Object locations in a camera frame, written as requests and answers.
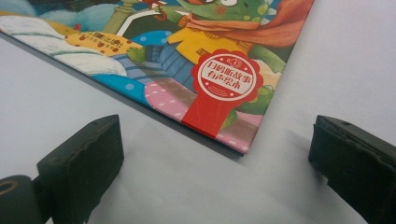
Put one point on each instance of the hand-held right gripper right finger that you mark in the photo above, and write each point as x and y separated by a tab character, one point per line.
351	158

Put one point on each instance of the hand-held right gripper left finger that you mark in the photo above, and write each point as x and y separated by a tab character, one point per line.
84	165

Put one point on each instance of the colourful monster picture book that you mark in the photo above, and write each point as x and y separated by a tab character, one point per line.
193	65

